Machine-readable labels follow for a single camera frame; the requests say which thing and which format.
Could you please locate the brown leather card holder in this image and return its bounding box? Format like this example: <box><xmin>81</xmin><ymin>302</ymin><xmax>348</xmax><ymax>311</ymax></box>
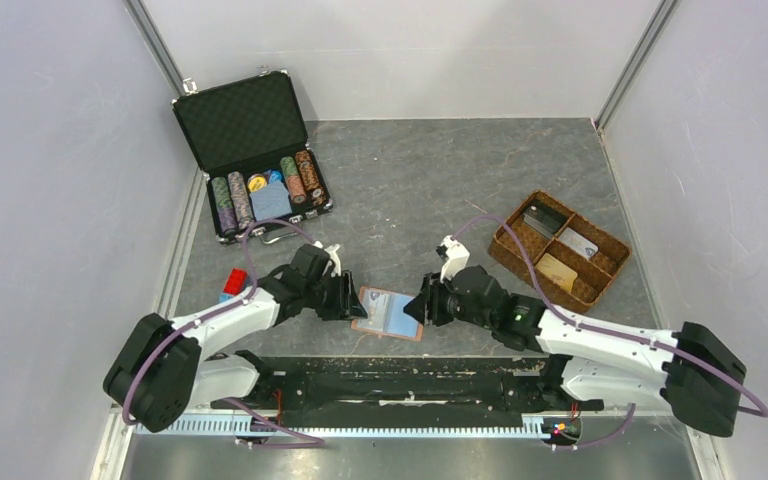
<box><xmin>351</xmin><ymin>286</ymin><xmax>423</xmax><ymax>341</ymax></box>

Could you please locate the red blue toy block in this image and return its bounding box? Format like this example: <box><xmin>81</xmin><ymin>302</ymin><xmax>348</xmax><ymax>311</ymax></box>
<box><xmin>219</xmin><ymin>268</ymin><xmax>249</xmax><ymax>302</ymax></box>

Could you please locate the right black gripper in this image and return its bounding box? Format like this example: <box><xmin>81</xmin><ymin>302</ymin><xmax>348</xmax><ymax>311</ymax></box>
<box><xmin>403</xmin><ymin>267</ymin><xmax>494</xmax><ymax>330</ymax></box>

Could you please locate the brown orange chip stack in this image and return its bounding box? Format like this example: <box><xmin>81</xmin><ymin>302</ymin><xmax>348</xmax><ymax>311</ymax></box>
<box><xmin>295</xmin><ymin>150</ymin><xmax>326</xmax><ymax>206</ymax></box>

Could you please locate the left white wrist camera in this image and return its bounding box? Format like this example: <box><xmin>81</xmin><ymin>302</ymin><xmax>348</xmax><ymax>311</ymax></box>
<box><xmin>313</xmin><ymin>241</ymin><xmax>342</xmax><ymax>277</ymax></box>

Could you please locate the gold card in basket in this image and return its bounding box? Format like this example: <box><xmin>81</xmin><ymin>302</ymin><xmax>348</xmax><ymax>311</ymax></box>
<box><xmin>536</xmin><ymin>253</ymin><xmax>578</xmax><ymax>293</ymax></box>

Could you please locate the black poker chip case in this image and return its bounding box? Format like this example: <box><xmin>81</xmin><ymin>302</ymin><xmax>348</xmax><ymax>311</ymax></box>
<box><xmin>171</xmin><ymin>70</ymin><xmax>334</xmax><ymax>245</ymax></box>

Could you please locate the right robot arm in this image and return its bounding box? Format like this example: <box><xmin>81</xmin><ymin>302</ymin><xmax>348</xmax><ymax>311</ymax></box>
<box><xmin>404</xmin><ymin>266</ymin><xmax>746</xmax><ymax>438</ymax></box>

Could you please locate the grey purple chip stack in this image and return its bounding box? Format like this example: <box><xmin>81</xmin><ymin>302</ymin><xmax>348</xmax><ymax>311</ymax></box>
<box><xmin>227</xmin><ymin>172</ymin><xmax>253</xmax><ymax>227</ymax></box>

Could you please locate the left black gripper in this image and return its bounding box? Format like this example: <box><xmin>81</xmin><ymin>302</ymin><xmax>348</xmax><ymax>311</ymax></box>
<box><xmin>303</xmin><ymin>270</ymin><xmax>368</xmax><ymax>322</ymax></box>

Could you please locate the brown wicker divided basket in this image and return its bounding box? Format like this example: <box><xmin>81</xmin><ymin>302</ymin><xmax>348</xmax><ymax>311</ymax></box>
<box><xmin>488</xmin><ymin>190</ymin><xmax>631</xmax><ymax>314</ymax></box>

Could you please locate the white card in basket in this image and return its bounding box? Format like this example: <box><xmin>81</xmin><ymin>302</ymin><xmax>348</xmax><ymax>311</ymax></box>
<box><xmin>558</xmin><ymin>227</ymin><xmax>599</xmax><ymax>260</ymax></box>

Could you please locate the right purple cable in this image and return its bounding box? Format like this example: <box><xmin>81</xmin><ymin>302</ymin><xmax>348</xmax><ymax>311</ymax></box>
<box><xmin>451</xmin><ymin>213</ymin><xmax>768</xmax><ymax>452</ymax></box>

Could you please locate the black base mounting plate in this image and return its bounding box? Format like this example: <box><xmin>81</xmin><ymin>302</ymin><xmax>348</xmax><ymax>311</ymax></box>
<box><xmin>240</xmin><ymin>351</ymin><xmax>604</xmax><ymax>429</ymax></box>

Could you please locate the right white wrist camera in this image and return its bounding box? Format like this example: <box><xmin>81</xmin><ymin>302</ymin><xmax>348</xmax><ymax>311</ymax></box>
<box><xmin>435</xmin><ymin>235</ymin><xmax>470</xmax><ymax>280</ymax></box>

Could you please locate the green purple chip stack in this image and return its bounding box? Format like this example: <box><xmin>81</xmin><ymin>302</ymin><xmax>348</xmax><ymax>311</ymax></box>
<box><xmin>210</xmin><ymin>177</ymin><xmax>238</xmax><ymax>234</ymax></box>

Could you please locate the blue playing card deck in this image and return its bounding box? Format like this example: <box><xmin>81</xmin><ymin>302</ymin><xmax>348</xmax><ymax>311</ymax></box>
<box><xmin>250</xmin><ymin>182</ymin><xmax>292</xmax><ymax>221</ymax></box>

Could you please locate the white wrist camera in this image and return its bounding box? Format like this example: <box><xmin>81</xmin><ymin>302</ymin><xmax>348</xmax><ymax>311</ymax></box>
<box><xmin>435</xmin><ymin>235</ymin><xmax>470</xmax><ymax>280</ymax></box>
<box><xmin>313</xmin><ymin>241</ymin><xmax>342</xmax><ymax>277</ymax></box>

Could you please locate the green red chip stack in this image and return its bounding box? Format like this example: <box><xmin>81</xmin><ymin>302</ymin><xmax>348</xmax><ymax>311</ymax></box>
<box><xmin>280</xmin><ymin>156</ymin><xmax>307</xmax><ymax>204</ymax></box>

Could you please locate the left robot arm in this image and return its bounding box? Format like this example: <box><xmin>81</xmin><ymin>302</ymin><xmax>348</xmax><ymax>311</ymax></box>
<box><xmin>102</xmin><ymin>242</ymin><xmax>366</xmax><ymax>433</ymax></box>

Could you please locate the dark card in basket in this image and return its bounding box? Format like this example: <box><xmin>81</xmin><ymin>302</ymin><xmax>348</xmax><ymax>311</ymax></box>
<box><xmin>522</xmin><ymin>201</ymin><xmax>567</xmax><ymax>238</ymax></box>

